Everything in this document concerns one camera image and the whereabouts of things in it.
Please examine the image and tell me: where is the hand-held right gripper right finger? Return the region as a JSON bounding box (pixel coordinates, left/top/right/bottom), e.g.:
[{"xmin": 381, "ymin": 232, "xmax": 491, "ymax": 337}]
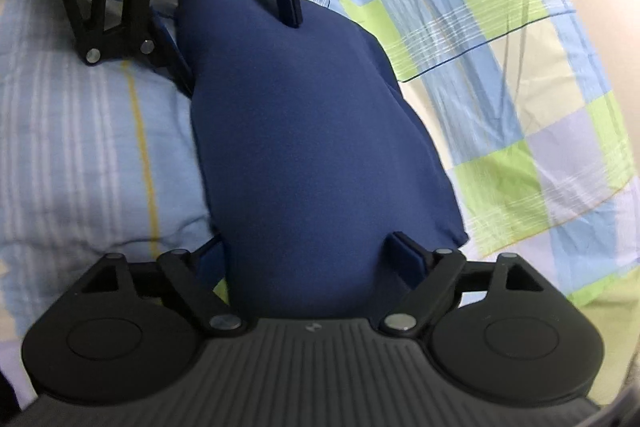
[{"xmin": 377, "ymin": 231, "xmax": 548, "ymax": 338}]

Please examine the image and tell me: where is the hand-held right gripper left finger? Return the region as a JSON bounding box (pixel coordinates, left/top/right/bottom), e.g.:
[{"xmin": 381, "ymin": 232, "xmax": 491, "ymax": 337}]
[{"xmin": 77, "ymin": 232, "xmax": 248, "ymax": 337}]

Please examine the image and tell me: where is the navy blue garment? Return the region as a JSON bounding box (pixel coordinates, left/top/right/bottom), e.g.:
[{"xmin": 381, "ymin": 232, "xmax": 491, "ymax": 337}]
[{"xmin": 175, "ymin": 0, "xmax": 470, "ymax": 320}]

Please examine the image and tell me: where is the sofa with green cover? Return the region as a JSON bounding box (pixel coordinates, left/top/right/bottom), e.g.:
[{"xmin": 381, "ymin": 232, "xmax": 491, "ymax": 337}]
[{"xmin": 560, "ymin": 264, "xmax": 640, "ymax": 413}]

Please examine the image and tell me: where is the checked blue green bed sheet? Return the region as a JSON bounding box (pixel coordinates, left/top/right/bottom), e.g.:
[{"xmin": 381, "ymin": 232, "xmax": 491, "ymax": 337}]
[{"xmin": 0, "ymin": 0, "xmax": 640, "ymax": 408}]

